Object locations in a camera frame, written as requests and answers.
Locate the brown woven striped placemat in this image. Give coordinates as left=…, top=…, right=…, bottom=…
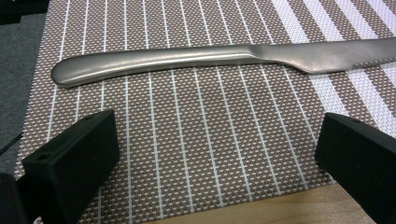
left=13, top=0, right=396, bottom=224

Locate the thin black cable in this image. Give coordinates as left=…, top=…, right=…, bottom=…
left=0, top=132, right=25, bottom=156

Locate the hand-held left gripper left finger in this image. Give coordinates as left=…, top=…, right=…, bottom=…
left=21, top=108, right=120, bottom=224

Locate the grey felt mat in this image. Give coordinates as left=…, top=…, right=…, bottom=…
left=0, top=12, right=50, bottom=175

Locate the steel table knife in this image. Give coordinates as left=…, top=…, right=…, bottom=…
left=50, top=36, right=396, bottom=90

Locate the black box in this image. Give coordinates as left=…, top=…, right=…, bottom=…
left=0, top=0, right=50, bottom=26

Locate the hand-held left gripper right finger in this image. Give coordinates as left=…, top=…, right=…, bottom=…
left=314, top=112, right=396, bottom=224

